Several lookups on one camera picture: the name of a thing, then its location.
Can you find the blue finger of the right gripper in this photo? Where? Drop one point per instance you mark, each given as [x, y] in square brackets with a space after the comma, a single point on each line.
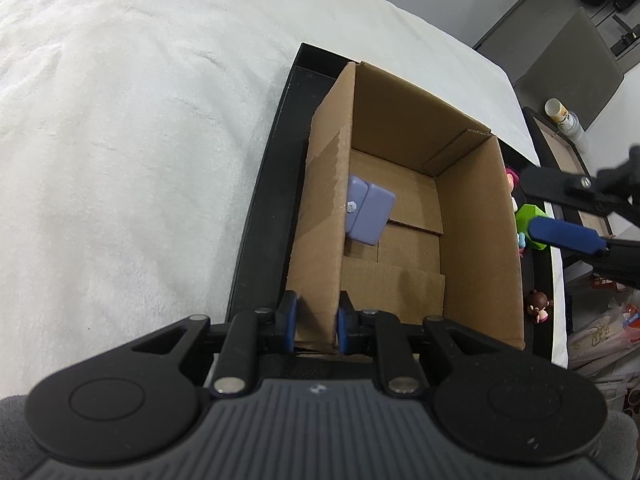
[574, 191]
[565, 235]

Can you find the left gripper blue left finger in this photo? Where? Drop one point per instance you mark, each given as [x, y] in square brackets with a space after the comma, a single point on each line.
[241, 343]

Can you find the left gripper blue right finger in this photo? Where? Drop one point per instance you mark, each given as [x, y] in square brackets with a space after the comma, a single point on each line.
[390, 344]

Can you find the pink hooded figurine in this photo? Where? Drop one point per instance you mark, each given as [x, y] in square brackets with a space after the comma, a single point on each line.
[513, 181]

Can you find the brown haired doll figurine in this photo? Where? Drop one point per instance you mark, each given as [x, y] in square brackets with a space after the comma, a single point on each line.
[538, 305]

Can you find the brown cardboard box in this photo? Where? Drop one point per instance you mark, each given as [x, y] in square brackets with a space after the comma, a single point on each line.
[449, 247]

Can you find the lavender toy case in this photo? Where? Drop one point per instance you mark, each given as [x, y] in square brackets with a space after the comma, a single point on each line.
[368, 208]

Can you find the blue figurine with beer mug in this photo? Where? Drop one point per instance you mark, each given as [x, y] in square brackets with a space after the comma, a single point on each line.
[521, 243]

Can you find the black tray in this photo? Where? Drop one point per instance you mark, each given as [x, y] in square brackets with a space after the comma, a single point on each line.
[262, 270]

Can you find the yellow white paper cup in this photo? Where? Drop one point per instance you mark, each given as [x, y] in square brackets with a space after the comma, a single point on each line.
[566, 121]

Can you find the grey chair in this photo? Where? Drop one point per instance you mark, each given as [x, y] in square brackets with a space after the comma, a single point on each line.
[577, 68]

